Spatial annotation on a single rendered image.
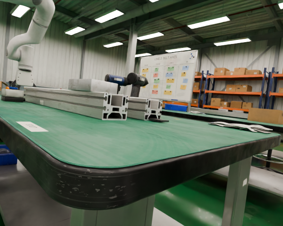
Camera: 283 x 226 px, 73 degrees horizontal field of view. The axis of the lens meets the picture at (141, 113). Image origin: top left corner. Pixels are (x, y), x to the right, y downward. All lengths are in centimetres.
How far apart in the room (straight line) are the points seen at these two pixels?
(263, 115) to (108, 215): 227
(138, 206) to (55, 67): 1284
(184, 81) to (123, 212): 362
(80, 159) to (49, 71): 1275
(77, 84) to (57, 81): 1236
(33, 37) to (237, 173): 131
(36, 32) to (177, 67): 308
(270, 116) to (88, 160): 234
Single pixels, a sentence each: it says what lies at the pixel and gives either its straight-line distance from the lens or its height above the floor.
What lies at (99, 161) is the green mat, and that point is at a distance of 21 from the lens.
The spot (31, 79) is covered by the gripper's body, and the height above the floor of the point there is 92.
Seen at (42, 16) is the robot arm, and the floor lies 127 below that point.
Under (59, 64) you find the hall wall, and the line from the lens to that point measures 1319.
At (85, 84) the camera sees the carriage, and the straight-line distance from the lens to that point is 68.
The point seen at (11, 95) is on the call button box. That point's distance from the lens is 115.
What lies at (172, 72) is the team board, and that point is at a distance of 409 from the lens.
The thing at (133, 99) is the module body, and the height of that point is 86.
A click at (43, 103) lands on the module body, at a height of 79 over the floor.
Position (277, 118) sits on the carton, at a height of 84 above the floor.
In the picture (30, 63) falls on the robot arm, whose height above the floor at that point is 102.
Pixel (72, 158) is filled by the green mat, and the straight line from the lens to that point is 22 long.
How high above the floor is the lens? 84
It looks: 3 degrees down
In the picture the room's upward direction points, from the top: 6 degrees clockwise
